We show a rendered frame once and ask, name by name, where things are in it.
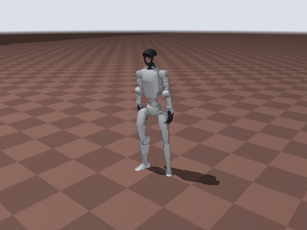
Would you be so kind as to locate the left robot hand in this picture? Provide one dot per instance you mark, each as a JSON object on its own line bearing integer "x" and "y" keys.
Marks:
{"x": 170, "y": 117}

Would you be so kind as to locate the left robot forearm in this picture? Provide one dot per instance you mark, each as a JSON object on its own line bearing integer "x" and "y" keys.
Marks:
{"x": 169, "y": 105}

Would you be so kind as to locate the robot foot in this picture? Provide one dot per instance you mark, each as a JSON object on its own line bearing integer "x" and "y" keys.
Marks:
{"x": 168, "y": 171}
{"x": 142, "y": 167}

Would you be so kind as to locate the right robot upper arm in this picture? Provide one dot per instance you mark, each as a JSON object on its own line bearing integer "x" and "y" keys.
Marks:
{"x": 139, "y": 89}

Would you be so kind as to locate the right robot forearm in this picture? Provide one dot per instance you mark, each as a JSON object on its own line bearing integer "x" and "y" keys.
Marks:
{"x": 139, "y": 100}

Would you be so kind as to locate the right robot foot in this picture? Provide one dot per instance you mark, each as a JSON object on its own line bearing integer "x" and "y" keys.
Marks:
{"x": 142, "y": 167}

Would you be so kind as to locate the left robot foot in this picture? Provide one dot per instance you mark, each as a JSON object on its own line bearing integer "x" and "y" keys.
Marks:
{"x": 168, "y": 171}

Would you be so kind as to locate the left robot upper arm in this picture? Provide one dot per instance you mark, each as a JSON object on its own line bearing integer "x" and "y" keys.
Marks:
{"x": 163, "y": 74}

